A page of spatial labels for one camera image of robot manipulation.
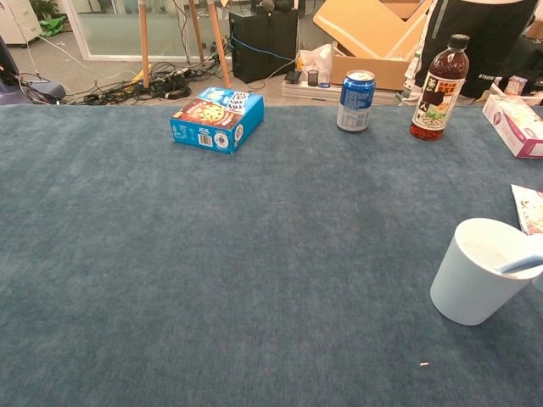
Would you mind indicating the blue soda can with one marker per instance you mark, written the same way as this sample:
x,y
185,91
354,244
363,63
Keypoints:
x,y
355,102

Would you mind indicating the dark blue machine base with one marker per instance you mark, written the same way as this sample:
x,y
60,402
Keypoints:
x,y
8,91

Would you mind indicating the white storage basket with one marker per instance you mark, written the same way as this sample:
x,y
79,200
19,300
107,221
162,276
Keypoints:
x,y
496,91

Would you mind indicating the wooden easel leg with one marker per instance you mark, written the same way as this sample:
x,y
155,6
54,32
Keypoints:
x,y
218,42
144,42
196,29

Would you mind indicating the blue cookie box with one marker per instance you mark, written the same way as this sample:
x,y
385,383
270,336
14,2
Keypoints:
x,y
216,118

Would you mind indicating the standing person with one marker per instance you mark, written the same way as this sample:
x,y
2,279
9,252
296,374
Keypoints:
x,y
488,34

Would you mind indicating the open cardboard box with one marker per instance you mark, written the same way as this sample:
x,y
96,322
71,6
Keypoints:
x,y
365,25

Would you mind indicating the small pink box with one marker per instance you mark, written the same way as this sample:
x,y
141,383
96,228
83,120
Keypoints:
x,y
515,86

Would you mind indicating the white framed glass partition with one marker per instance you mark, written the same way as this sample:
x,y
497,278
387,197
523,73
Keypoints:
x,y
80,34

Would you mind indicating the dark tea bottle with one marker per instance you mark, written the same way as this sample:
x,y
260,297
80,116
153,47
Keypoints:
x,y
437,93

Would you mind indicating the black fabric bag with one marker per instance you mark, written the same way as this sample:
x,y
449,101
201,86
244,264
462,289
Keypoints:
x,y
530,55

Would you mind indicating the white floral toothpaste tube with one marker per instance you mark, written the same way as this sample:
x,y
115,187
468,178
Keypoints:
x,y
530,207

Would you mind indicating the white metal floor frame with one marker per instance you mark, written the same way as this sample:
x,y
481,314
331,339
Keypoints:
x,y
314,94

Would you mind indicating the white cabinet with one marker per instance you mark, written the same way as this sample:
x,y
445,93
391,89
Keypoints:
x,y
17,21

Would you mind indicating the white plastic bag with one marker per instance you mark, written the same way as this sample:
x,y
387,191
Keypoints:
x,y
318,57

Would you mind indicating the pink and white box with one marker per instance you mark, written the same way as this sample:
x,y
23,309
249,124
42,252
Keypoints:
x,y
513,123

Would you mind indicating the light blue toothbrush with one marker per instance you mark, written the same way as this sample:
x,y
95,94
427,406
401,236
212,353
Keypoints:
x,y
522,263

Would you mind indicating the blue table mat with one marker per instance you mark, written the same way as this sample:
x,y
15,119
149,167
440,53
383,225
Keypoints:
x,y
169,275

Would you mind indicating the green bag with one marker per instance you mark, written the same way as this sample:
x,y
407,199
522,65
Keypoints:
x,y
53,26

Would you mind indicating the black mesh pen holder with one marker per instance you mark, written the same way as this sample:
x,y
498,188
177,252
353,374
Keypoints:
x,y
313,78

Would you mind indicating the black computer tower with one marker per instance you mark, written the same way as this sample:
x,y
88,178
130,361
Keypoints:
x,y
263,46

